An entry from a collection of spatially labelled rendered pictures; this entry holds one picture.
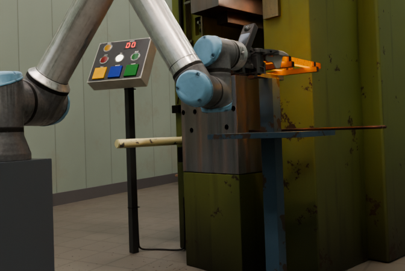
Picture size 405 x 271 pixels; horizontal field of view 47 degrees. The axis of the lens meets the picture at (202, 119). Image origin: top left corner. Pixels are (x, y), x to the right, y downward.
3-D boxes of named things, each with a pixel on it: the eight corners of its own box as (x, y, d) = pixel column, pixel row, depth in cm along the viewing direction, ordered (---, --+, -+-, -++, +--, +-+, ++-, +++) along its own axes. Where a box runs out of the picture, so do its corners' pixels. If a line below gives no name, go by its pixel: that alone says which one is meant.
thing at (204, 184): (242, 280, 208) (238, 174, 209) (185, 265, 236) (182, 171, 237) (314, 255, 246) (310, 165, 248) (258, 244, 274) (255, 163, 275)
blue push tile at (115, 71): (119, 76, 252) (122, 65, 256) (107, 77, 255) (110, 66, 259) (120, 78, 253) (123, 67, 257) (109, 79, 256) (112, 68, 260)
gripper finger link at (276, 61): (288, 69, 157) (263, 69, 154) (287, 52, 157) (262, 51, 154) (293, 68, 154) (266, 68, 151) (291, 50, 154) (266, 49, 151)
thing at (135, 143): (119, 149, 233) (119, 138, 234) (113, 149, 237) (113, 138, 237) (186, 145, 264) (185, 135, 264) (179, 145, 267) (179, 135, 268)
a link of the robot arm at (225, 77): (193, 112, 132) (191, 68, 132) (207, 114, 142) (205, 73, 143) (224, 111, 128) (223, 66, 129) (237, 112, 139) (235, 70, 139)
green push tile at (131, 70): (135, 74, 248) (138, 63, 252) (123, 75, 251) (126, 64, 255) (136, 76, 250) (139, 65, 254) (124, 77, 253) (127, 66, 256)
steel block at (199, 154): (238, 174, 209) (235, 74, 210) (182, 171, 237) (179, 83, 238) (310, 165, 248) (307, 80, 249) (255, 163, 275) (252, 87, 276)
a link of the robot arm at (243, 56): (215, 41, 145) (241, 37, 139) (224, 44, 149) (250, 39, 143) (216, 70, 145) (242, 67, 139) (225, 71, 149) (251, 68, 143)
